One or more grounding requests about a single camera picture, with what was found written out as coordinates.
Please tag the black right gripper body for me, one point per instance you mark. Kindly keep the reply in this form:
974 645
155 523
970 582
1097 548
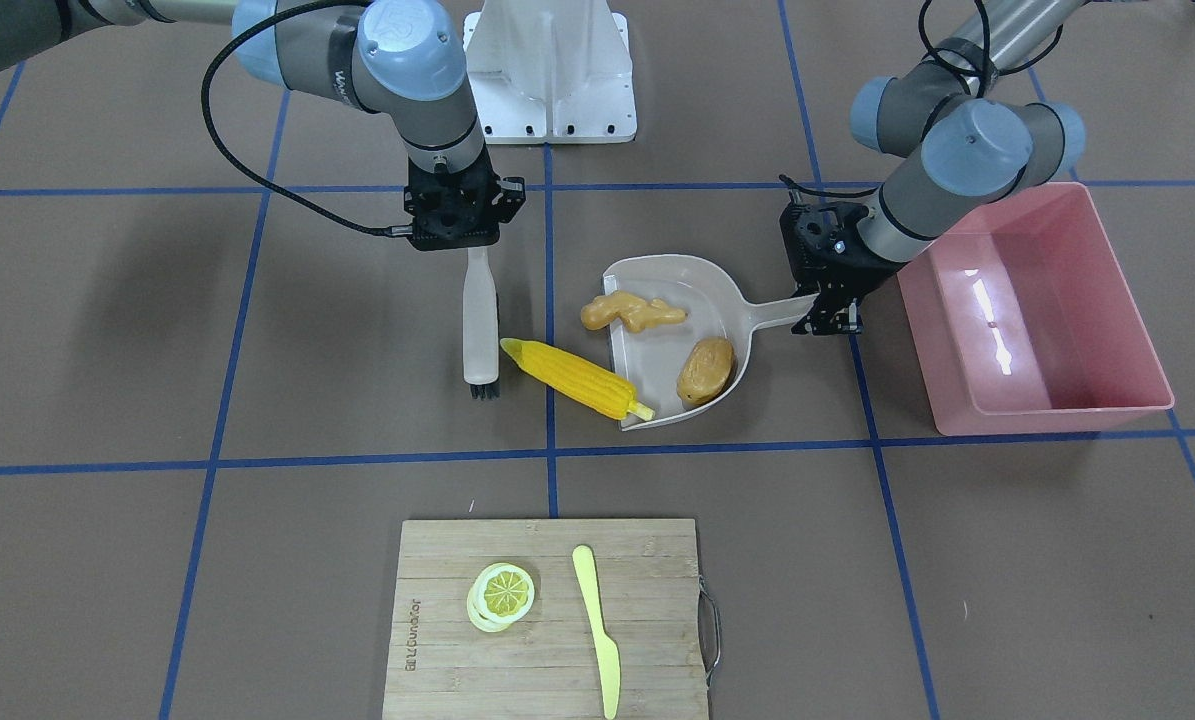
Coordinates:
510 197

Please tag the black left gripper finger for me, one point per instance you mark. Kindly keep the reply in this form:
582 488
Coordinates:
832 312

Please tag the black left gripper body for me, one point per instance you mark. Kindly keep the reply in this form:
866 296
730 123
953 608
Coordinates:
850 272

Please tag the white hand brush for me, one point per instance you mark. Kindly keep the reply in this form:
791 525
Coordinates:
480 326

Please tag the toy brown potato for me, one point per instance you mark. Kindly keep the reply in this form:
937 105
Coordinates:
706 372

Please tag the white plastic dustpan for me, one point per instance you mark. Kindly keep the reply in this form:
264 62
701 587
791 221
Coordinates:
715 306

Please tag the toy ginger root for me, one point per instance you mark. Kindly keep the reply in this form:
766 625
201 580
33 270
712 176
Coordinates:
632 311

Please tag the yellow toy corn cob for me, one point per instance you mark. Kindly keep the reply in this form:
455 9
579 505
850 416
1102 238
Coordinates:
579 379

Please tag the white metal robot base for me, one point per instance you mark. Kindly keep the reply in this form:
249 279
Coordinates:
551 72

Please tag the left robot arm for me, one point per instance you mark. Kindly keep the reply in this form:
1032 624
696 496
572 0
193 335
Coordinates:
958 150

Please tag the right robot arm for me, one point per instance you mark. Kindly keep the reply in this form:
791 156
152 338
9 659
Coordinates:
397 58

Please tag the pink plastic bin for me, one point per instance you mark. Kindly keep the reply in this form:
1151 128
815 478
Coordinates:
1023 322

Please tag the wooden cutting board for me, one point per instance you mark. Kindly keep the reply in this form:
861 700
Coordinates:
543 666

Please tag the toy lemon slice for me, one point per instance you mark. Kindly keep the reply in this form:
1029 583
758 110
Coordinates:
501 594

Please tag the yellow plastic toy knife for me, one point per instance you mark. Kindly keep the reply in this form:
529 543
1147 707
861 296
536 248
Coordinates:
605 648

